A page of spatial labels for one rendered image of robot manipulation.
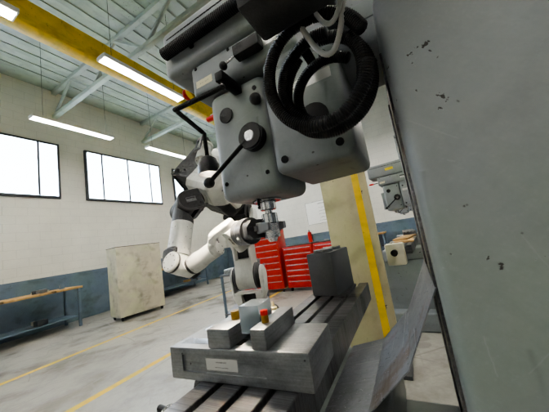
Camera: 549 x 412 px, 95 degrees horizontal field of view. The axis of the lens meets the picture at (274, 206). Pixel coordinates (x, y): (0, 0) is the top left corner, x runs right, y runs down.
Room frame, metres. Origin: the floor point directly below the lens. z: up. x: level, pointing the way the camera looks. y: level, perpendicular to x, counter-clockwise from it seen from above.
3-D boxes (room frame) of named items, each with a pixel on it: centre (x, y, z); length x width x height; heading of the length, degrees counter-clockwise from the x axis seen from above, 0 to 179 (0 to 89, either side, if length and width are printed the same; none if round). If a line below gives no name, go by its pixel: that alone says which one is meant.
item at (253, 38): (0.58, 0.02, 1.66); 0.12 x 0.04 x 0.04; 63
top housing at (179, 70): (0.73, 0.01, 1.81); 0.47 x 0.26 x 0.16; 63
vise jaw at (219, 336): (0.63, 0.13, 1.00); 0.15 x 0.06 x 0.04; 155
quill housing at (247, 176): (0.73, 0.02, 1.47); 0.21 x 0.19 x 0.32; 153
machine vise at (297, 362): (0.62, 0.11, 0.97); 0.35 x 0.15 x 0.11; 65
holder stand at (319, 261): (1.24, -0.22, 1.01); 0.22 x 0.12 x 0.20; 146
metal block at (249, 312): (0.61, 0.08, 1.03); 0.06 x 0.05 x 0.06; 155
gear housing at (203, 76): (0.71, -0.02, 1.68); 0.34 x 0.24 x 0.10; 63
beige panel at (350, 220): (2.35, -0.67, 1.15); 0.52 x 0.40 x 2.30; 63
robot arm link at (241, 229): (0.81, 0.08, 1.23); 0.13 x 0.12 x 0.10; 128
